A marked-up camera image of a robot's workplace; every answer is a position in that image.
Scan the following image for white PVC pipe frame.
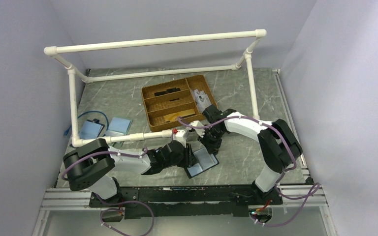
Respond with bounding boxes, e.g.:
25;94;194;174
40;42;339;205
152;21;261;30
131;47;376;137
44;29;267;148

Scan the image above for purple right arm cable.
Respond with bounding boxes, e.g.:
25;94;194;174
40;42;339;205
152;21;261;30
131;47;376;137
177;116;322;228

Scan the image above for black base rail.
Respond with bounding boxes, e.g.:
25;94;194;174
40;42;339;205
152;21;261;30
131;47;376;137
89;184;283;219

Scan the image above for gold card in tray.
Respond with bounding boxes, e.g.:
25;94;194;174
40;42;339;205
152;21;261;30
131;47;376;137
163;109;196;122

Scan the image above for blue card left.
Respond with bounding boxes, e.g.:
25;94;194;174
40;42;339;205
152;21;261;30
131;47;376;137
79;119;105;140

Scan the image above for brown woven divided tray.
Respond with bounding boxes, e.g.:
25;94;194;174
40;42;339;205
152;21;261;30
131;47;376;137
141;75;217;132

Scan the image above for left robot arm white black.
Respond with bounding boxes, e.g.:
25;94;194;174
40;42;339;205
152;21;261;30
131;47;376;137
61;139;197;207

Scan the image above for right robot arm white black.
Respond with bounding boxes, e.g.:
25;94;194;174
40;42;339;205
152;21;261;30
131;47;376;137
198;105;303;204

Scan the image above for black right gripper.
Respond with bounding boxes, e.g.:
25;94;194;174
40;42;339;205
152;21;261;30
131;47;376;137
197;127;225;155

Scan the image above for black card in tray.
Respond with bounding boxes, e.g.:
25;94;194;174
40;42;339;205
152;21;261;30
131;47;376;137
154;88;181;97

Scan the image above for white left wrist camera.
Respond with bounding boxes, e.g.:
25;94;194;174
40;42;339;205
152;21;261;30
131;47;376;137
171;129;189;147

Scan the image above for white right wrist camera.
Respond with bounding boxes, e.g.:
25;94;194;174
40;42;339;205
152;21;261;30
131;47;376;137
189;120;205;138

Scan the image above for grey cards in tray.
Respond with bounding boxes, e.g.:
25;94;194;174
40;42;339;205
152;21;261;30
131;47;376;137
190;89;212;113

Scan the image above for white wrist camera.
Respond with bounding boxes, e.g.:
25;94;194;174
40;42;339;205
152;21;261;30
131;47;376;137
171;129;189;147
189;120;205;138

